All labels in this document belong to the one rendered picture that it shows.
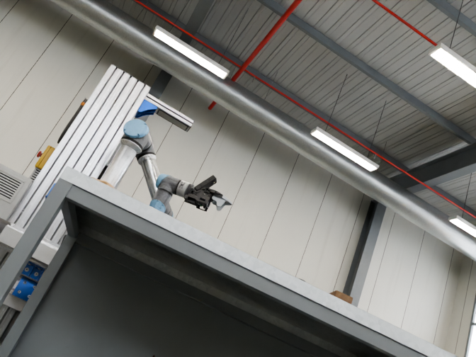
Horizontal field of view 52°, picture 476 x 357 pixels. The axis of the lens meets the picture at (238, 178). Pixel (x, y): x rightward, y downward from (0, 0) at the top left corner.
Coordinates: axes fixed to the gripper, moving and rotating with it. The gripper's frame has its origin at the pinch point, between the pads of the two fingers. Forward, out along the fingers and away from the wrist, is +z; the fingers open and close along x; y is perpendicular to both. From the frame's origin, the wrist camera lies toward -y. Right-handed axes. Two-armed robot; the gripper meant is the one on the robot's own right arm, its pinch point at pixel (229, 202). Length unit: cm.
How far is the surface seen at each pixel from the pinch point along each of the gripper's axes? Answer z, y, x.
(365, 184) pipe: 98, -532, -658
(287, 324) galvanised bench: 43, 41, -6
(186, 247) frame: 9, 56, 65
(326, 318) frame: 53, 55, 51
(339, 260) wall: 105, -441, -850
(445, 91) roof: 172, -643, -453
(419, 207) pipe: 225, -554, -706
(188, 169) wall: -268, -425, -670
